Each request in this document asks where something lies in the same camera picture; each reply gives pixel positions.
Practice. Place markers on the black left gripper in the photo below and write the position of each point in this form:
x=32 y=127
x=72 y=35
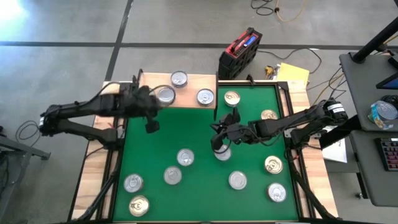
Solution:
x=140 y=104

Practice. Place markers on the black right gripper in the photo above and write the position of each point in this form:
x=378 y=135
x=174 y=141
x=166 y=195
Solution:
x=237 y=132

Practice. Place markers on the teal chunk light tuna can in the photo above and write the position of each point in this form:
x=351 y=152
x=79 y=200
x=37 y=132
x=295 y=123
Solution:
x=225 y=155

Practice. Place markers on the Bumble Bee light tuna can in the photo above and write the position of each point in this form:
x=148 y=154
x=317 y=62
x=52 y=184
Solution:
x=167 y=96

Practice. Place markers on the pale gold lid can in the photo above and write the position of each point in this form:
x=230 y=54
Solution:
x=232 y=98
x=273 y=164

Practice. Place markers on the light blue cartoon label can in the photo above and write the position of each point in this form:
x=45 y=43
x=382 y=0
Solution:
x=205 y=97

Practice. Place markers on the green barcode label can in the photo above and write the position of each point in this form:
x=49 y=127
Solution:
x=185 y=157

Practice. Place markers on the blue albacore solid white can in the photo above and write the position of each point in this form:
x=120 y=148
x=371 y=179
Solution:
x=179 y=78

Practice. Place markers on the green nutrition label can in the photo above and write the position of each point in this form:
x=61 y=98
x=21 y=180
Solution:
x=237 y=180

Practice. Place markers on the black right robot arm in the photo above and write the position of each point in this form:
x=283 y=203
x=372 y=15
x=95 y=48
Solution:
x=286 y=121

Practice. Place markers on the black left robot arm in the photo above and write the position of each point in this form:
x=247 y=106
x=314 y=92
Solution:
x=77 y=107

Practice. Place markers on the wooden shelf with black legs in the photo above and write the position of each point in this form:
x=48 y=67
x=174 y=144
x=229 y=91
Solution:
x=189 y=100

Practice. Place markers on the green table mat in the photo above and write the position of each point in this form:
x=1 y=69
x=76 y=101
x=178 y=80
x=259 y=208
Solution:
x=192 y=130

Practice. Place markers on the gold lid teal label can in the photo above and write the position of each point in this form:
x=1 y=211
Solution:
x=269 y=113

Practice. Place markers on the red and black tool case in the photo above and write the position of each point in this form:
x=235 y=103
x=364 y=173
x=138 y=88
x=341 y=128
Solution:
x=237 y=59

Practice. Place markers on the silver pull-tab can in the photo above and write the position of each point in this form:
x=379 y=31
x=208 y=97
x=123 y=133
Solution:
x=133 y=183
x=276 y=192

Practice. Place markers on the yellow paper pad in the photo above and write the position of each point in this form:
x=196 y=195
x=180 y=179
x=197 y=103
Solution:
x=292 y=74

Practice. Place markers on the white paper sheet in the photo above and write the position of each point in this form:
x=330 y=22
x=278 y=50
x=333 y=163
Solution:
x=337 y=152

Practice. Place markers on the grey metal stand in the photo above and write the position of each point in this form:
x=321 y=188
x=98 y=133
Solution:
x=25 y=148

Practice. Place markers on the black desk support bar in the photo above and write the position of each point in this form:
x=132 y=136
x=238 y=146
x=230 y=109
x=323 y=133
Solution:
x=342 y=132

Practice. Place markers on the grey desk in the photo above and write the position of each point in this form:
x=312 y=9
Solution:
x=373 y=180
x=360 y=93

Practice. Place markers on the can on side desk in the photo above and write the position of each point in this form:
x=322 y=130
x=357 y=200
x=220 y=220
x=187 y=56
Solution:
x=384 y=113

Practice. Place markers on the black keyboard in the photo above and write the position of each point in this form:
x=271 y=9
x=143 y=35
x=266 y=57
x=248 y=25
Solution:
x=388 y=154

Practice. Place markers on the black computer mouse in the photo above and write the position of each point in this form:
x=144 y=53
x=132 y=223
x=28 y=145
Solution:
x=390 y=99

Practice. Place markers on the black tablet screen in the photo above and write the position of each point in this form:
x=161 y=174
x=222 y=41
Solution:
x=390 y=82

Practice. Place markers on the black monitor pole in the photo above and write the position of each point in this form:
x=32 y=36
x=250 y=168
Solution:
x=376 y=40

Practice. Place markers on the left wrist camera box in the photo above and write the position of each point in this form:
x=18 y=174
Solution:
x=152 y=127

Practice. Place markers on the black metal table frame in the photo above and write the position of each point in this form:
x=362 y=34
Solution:
x=264 y=84

